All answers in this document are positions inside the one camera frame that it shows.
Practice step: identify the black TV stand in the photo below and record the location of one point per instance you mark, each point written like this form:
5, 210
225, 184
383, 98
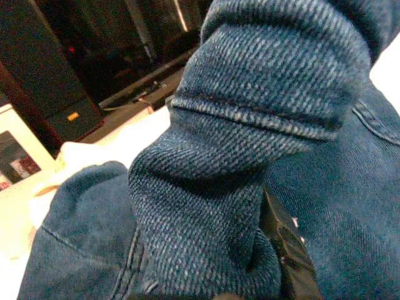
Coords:
93, 47

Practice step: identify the white glass door cabinet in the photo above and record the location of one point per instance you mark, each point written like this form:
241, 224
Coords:
18, 150

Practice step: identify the blue denim garment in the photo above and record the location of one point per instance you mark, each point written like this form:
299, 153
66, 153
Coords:
234, 156

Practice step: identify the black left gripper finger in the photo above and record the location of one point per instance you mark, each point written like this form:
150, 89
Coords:
290, 250

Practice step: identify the black box gold label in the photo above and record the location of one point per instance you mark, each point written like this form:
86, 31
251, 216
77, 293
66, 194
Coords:
72, 118

